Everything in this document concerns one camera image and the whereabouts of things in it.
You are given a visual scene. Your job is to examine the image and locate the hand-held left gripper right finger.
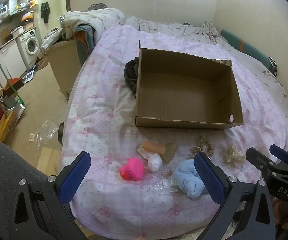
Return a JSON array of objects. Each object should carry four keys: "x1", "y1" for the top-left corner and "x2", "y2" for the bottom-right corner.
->
[{"x1": 194, "y1": 152, "x2": 276, "y2": 240}]

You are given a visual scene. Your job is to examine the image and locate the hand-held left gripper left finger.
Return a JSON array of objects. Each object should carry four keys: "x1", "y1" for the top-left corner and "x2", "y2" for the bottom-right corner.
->
[{"x1": 10, "y1": 151, "x2": 92, "y2": 240}]

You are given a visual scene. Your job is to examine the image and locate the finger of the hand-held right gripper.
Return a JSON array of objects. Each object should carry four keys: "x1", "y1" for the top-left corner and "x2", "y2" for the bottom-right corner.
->
[
  {"x1": 269, "y1": 144, "x2": 288, "y2": 171},
  {"x1": 246, "y1": 147, "x2": 280, "y2": 178}
]

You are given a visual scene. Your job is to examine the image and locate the light blue plush cloth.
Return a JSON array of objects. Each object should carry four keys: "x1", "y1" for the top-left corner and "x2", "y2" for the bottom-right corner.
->
[{"x1": 175, "y1": 159, "x2": 210, "y2": 199}]

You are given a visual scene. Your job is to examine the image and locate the white plush ball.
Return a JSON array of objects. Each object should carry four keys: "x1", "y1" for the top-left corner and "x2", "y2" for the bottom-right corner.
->
[{"x1": 147, "y1": 154, "x2": 163, "y2": 172}]

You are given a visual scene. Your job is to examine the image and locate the pink rubber duck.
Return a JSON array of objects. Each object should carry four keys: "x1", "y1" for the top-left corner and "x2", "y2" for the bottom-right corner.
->
[{"x1": 119, "y1": 157, "x2": 144, "y2": 181}]

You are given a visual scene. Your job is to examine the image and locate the brown cardboard box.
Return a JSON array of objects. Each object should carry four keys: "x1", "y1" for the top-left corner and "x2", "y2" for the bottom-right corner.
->
[{"x1": 135, "y1": 40, "x2": 244, "y2": 130}]

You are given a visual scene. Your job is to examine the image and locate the person's right hand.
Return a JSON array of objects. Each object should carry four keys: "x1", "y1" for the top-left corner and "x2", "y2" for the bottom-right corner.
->
[{"x1": 272, "y1": 197, "x2": 288, "y2": 232}]

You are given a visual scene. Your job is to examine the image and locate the clear plastic toy with eyes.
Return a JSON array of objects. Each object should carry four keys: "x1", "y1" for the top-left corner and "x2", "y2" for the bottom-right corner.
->
[{"x1": 155, "y1": 169, "x2": 179, "y2": 193}]

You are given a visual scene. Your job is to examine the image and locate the brown paper scrap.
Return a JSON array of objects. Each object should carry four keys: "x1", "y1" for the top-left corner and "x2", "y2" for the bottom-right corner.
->
[{"x1": 138, "y1": 142, "x2": 179, "y2": 164}]

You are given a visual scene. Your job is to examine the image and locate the clear plastic bag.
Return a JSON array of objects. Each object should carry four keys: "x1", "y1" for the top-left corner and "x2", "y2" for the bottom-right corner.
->
[{"x1": 35, "y1": 120, "x2": 59, "y2": 147}]

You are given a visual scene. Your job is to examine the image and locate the pink bow print blanket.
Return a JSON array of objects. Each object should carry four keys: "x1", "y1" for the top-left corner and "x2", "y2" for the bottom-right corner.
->
[{"x1": 59, "y1": 22, "x2": 288, "y2": 237}]

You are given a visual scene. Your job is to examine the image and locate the black white patterned item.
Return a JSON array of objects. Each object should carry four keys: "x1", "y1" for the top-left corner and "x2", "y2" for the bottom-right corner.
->
[{"x1": 267, "y1": 56, "x2": 279, "y2": 77}]

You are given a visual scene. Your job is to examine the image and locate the teal cushion with orange stripe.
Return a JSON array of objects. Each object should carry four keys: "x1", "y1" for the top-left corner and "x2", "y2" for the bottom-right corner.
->
[{"x1": 220, "y1": 29, "x2": 274, "y2": 70}]

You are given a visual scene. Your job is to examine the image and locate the black cloth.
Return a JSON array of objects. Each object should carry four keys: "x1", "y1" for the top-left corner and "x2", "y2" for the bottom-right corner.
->
[{"x1": 124, "y1": 57, "x2": 140, "y2": 99}]

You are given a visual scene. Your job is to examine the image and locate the folded teal orange blankets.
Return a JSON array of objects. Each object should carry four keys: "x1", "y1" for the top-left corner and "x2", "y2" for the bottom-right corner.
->
[{"x1": 74, "y1": 25, "x2": 97, "y2": 65}]

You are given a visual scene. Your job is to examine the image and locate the white kitchen cabinet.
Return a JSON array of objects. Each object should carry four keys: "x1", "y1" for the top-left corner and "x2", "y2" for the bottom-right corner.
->
[{"x1": 0, "y1": 39, "x2": 27, "y2": 80}]

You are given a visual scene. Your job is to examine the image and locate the white washing machine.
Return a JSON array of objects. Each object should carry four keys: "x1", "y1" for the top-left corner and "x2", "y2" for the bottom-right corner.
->
[{"x1": 18, "y1": 29, "x2": 40, "y2": 67}]

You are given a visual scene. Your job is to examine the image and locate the pile of clothes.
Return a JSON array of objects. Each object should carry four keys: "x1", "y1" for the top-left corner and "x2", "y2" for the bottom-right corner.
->
[{"x1": 41, "y1": 27, "x2": 64, "y2": 53}]

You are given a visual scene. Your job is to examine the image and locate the white crumpled duvet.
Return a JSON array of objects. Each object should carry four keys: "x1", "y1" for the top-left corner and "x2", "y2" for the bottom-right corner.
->
[{"x1": 60, "y1": 7, "x2": 124, "y2": 40}]

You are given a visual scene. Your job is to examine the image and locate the black hanging garment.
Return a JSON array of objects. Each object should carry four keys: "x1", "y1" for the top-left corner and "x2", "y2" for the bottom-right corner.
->
[{"x1": 41, "y1": 2, "x2": 51, "y2": 24}]

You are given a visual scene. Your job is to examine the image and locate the dark cloth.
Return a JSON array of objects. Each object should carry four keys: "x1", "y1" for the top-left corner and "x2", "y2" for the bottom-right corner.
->
[{"x1": 88, "y1": 3, "x2": 108, "y2": 10}]

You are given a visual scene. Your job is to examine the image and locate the green broom handle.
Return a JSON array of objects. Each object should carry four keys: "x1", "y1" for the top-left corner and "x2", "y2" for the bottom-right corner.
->
[{"x1": 0, "y1": 47, "x2": 26, "y2": 105}]

